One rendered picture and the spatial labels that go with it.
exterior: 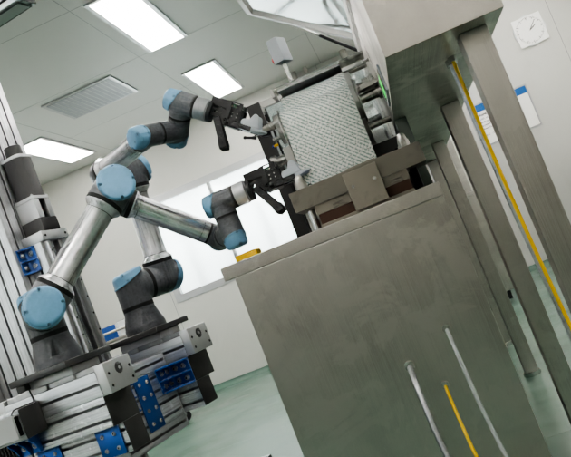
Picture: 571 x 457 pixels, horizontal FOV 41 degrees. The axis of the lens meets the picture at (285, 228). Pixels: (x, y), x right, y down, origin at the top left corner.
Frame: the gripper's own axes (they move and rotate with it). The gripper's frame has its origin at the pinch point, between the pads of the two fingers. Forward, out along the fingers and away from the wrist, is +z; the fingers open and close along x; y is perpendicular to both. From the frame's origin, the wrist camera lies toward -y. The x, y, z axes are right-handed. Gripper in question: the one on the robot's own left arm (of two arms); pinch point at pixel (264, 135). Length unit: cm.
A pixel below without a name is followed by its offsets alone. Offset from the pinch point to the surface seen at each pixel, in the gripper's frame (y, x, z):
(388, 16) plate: 24, -88, 36
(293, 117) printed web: 7.8, -4.2, 8.2
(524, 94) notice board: 153, 550, 120
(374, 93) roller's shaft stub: 22.9, 0.1, 30.0
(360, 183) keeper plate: -6.6, -26.3, 36.6
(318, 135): 4.7, -4.6, 17.7
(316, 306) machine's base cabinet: -43, -30, 36
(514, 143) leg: 8, -81, 68
